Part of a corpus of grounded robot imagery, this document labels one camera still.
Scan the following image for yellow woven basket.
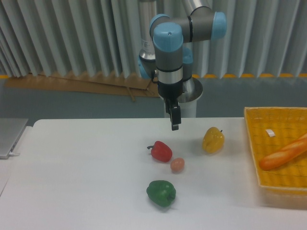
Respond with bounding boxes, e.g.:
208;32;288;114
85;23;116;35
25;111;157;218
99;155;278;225
244;107;307;209

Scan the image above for silver laptop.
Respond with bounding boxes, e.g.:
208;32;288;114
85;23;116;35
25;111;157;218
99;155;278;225
0;118;28;160

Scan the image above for brown egg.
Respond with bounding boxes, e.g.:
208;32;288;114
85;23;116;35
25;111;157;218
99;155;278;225
170;158;185;173

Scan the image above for white pleated curtain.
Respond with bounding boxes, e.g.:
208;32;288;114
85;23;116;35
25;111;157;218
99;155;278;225
0;0;307;78

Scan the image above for yellow bell pepper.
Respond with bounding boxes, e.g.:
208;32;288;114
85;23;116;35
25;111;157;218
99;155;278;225
202;127;225;153

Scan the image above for orange baguette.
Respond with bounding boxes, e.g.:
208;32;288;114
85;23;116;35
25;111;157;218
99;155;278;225
259;133;307;171

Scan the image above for green bell pepper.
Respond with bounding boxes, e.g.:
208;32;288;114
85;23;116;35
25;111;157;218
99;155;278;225
146;180;177;207

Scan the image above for white label tag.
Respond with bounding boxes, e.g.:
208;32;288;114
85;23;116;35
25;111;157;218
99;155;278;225
265;129;275;138

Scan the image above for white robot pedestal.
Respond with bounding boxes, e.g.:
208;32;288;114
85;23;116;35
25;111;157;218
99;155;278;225
159;74;203;118

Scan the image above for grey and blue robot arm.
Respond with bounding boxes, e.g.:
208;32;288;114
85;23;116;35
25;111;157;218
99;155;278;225
138;0;227;130

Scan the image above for red bell pepper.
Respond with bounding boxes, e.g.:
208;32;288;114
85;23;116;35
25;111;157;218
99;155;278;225
147;141;173;162

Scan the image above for brown cardboard sheet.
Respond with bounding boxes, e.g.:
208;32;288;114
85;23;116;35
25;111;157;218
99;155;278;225
5;72;158;101

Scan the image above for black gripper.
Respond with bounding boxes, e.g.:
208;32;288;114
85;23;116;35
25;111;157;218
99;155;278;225
158;80;183;131

